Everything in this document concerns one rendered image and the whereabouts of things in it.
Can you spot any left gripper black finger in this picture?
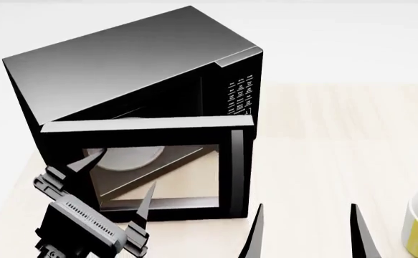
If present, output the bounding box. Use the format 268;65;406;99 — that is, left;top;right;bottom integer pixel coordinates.
44;149;105;183
125;181;157;247

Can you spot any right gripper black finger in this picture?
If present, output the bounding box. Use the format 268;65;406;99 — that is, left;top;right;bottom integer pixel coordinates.
349;203;378;258
237;203;265;258

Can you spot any black microwave door with window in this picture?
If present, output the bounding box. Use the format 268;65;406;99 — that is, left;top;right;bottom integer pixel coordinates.
39;113;257;221

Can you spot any black microwave oven body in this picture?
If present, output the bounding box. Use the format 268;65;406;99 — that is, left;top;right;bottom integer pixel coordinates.
1;4;265;173

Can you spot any white round turntable plate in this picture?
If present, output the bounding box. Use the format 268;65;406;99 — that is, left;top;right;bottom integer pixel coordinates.
82;145;165;173

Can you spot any grey vented wrist camera box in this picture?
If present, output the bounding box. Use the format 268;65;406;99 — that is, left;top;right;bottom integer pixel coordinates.
39;199;128;256

